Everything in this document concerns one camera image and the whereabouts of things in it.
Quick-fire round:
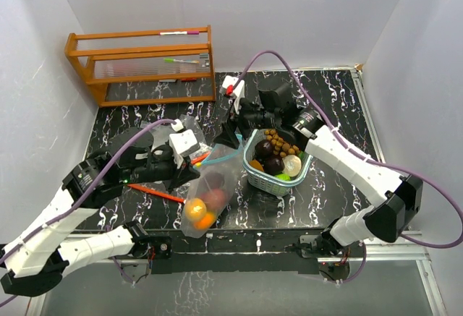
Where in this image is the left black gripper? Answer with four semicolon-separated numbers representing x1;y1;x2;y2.
123;146;201;192

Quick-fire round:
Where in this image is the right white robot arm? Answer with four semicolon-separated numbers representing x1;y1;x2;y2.
213;100;422;256

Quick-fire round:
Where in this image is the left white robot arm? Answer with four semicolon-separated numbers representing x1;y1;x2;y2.
1;142;200;296

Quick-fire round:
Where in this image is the pink white marker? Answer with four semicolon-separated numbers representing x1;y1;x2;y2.
159;30;200;36

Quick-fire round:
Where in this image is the red flat box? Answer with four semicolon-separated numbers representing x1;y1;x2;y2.
180;77;197;82

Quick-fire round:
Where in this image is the red apple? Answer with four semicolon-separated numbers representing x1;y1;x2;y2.
200;189;229;212

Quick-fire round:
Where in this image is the blue-zipper clear bag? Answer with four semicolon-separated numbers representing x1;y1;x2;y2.
180;134;244;239

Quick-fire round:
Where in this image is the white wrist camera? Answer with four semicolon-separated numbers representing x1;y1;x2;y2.
220;75;245;114
169;119;200;169

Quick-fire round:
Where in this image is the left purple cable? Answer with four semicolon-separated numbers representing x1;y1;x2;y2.
0;119;185;308

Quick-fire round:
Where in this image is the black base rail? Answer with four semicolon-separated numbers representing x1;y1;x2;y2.
148;229;353;281

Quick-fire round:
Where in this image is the white round bun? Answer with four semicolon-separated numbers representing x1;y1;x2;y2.
282;155;302;177

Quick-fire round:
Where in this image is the orange wooden shelf rack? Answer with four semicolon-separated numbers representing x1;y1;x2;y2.
64;25;216;108

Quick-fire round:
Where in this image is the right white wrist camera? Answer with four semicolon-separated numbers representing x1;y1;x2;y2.
220;75;245;114

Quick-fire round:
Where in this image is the green marker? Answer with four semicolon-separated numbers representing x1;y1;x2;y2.
163;58;200;64

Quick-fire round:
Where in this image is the orange-zipper clear bag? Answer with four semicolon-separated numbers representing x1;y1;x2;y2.
127;115;212;204

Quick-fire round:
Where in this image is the green lime fruit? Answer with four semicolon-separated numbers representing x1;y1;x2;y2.
275;174;292;182

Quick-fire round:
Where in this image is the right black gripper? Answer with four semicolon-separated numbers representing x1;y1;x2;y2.
212;95;279;149

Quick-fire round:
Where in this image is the light blue plastic basket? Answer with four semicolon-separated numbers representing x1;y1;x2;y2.
243;129;312;197

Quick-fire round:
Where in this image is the green yellow mango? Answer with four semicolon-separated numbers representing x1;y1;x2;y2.
185;198;216;230

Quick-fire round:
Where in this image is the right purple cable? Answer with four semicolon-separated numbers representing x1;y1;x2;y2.
237;50;463;283

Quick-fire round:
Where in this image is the purple cable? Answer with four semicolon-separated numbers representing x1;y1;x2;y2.
237;50;463;283
0;119;185;308

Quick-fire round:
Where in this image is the longan bunch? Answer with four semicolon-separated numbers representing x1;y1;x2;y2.
264;129;301;158

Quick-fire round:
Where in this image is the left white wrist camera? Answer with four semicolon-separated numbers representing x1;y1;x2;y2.
169;119;200;169

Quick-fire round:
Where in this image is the orange fruit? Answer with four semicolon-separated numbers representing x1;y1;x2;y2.
249;160;264;172

